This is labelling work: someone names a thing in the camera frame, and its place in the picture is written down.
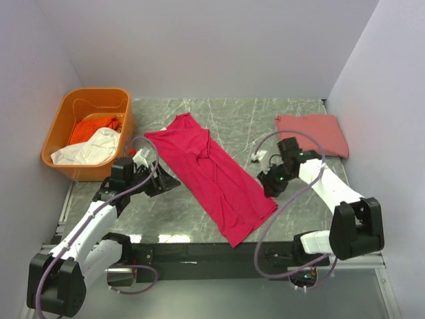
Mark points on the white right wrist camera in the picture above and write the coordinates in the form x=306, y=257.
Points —
x=260, y=157

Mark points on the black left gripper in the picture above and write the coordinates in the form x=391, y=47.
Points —
x=159, y=181

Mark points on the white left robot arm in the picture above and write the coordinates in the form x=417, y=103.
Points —
x=58, y=281

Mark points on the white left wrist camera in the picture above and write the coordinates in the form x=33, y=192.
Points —
x=140, y=158

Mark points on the folded salmon pink t shirt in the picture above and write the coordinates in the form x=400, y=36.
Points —
x=321, y=127

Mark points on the orange plastic laundry basket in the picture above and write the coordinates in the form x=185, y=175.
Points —
x=87, y=103

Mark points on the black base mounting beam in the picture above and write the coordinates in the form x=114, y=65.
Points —
x=201, y=261

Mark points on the orange t shirt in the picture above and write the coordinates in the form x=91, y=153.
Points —
x=85, y=129

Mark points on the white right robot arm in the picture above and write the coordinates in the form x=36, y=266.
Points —
x=356, y=226

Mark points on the magenta t shirt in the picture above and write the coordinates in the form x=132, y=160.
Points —
x=232, y=198

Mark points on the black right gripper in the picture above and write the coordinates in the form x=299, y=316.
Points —
x=269, y=181

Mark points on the aluminium frame rail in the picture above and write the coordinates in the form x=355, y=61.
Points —
x=372, y=261

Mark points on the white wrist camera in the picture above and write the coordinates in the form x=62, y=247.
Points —
x=260, y=157
x=140, y=158

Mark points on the white t shirt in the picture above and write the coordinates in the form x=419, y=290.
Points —
x=99, y=149

